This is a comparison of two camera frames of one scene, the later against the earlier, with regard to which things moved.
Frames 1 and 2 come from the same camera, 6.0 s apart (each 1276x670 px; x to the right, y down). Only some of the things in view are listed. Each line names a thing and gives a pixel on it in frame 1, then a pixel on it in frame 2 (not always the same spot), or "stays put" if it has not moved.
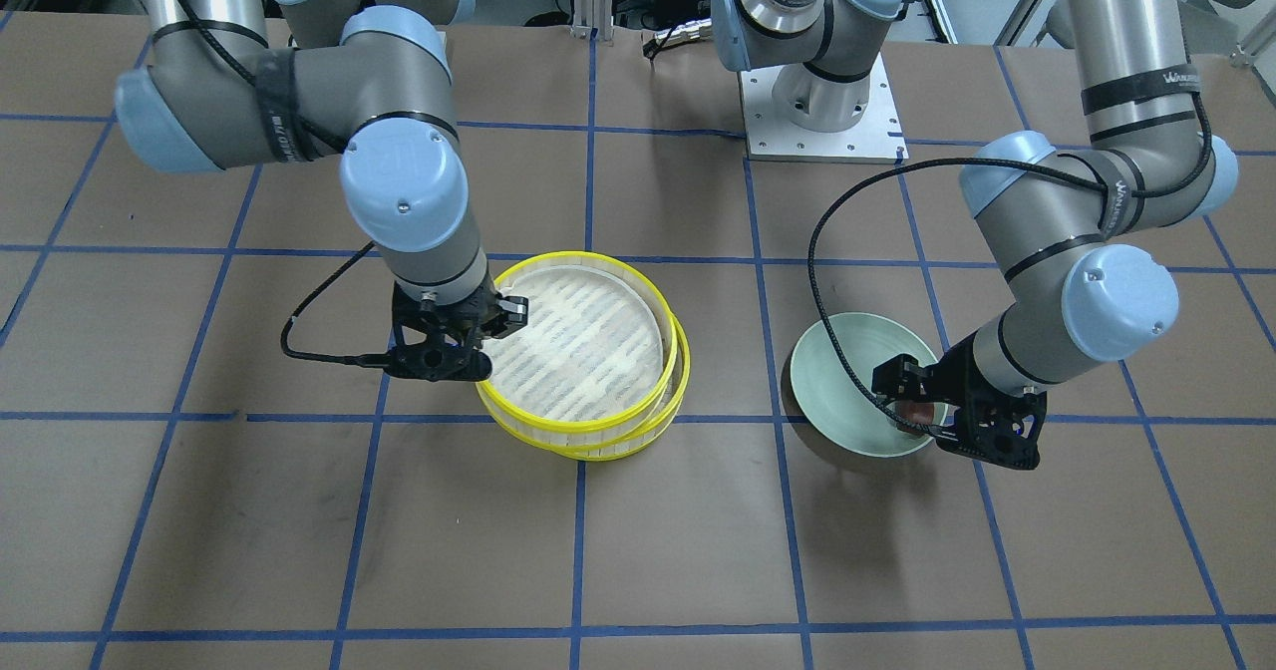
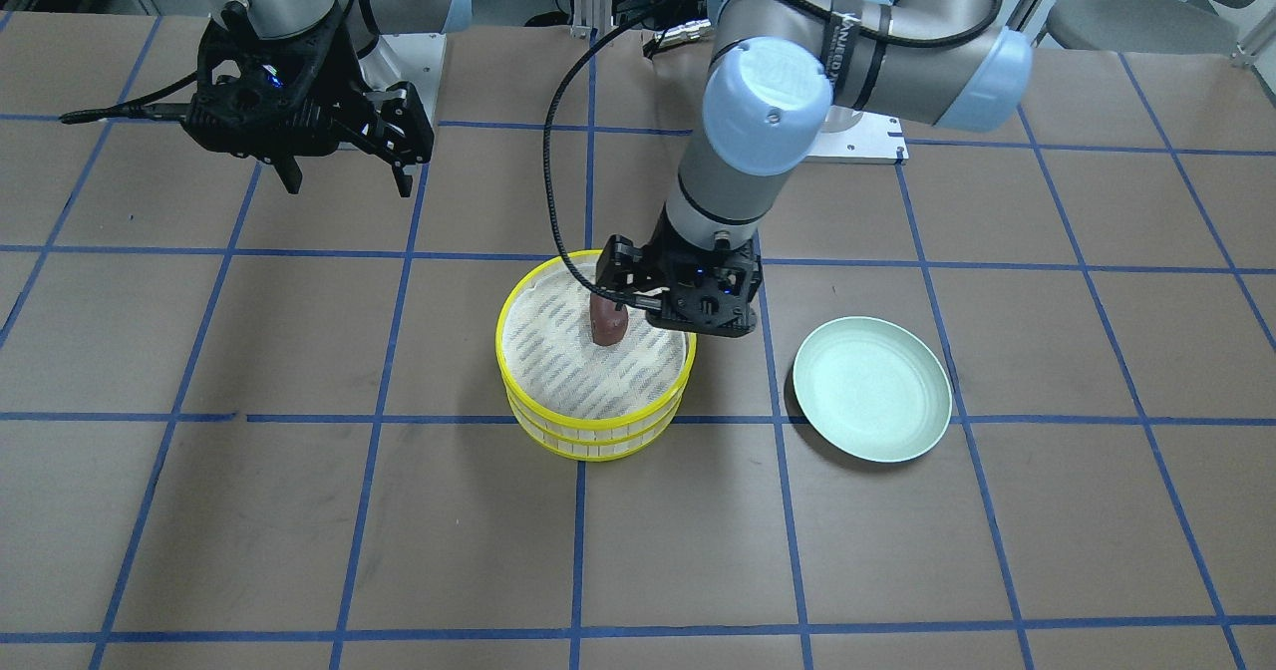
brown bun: [920, 413] -> [608, 325]
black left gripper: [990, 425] -> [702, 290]
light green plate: [831, 397] stays put
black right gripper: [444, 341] -> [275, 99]
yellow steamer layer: [583, 454] -> [598, 445]
